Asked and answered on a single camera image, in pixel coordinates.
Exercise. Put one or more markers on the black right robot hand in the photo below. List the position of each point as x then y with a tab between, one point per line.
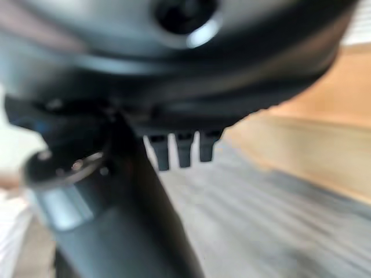
121	87

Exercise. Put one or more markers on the white bed clothes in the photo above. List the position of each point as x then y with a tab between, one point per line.
11	226

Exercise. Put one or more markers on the grey striped bed sheet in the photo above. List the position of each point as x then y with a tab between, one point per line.
261	217

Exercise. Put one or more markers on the light wooden bed frame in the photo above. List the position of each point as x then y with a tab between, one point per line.
324	130

